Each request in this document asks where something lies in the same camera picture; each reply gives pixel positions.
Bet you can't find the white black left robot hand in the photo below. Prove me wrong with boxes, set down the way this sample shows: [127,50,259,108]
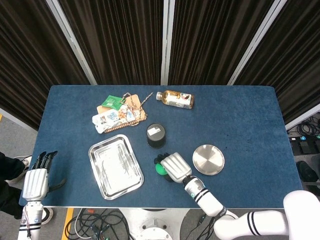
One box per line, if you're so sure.
[22,150,67,201]

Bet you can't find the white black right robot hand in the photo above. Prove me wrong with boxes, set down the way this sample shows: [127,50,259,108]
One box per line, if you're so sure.
[154,151,193,185]

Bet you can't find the green ball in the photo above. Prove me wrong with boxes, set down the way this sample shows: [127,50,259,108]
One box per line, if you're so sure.
[154,162,169,176]

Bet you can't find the black cylindrical can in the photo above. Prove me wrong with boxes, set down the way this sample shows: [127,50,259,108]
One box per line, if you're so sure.
[146,122,167,149]

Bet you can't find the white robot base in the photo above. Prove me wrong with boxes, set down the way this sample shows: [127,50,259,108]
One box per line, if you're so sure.
[117,207,191,240]

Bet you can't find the white sneaker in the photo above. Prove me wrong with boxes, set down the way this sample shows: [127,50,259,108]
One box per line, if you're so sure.
[9,155,33,183]

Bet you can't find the person in black clothing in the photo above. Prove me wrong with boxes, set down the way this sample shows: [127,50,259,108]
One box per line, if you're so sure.
[0,151,27,220]

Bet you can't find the round steel plate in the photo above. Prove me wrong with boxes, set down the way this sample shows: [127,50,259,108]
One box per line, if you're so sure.
[192,144,226,176]

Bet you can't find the yellow floor tape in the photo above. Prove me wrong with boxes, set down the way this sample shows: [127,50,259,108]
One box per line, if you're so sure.
[61,207,75,240]

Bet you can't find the rectangular steel tray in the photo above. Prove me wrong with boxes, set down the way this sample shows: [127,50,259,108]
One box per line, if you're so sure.
[87,133,145,201]

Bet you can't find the amber tea bottle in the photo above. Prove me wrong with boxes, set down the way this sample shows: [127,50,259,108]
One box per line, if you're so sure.
[156,90,195,110]

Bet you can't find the small printed snack packet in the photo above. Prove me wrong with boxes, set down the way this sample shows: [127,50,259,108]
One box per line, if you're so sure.
[118,104,141,123]

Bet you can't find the blue table mat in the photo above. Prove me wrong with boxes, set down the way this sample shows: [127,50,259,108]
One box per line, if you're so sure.
[18,84,309,209]

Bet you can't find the woven bamboo tray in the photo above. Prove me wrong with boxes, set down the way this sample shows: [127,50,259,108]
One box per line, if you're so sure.
[96,93,148,133]

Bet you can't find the white snack packet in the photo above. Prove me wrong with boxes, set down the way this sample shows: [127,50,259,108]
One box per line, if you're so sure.
[91,111,121,134]

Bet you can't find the green snack packet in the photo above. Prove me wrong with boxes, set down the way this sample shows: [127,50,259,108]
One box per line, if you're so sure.
[101,95,123,110]

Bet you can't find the dark brown curtain panel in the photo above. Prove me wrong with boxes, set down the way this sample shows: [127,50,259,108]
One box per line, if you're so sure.
[234,0,320,125]
[168,0,277,86]
[0,0,91,131]
[58,0,166,86]

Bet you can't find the black floor pedal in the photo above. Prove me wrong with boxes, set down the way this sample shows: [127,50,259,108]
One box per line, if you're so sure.
[291,141,320,156]

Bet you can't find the black power strip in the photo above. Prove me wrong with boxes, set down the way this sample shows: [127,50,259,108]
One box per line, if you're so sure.
[288,134,320,142]

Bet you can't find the black shoe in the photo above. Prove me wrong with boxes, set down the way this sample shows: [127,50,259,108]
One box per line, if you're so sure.
[296,161,320,183]

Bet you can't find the black cable with green plug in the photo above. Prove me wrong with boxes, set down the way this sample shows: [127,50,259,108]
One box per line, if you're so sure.
[189,212,218,236]

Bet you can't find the white partition rail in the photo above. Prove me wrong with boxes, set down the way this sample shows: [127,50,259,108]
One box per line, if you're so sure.
[0,107,38,132]
[284,103,320,131]

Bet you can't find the twisted beige rope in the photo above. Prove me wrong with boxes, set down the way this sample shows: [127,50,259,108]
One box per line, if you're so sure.
[119,91,154,126]

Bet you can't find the tangled black floor cables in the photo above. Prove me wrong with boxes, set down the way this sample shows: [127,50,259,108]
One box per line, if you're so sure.
[65,208,136,240]

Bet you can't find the white partition post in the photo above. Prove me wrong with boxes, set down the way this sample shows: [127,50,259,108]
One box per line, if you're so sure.
[46,0,98,86]
[226,0,288,86]
[160,0,176,86]

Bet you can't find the coiled black cables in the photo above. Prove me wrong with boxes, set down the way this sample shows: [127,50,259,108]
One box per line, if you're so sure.
[296,116,320,137]

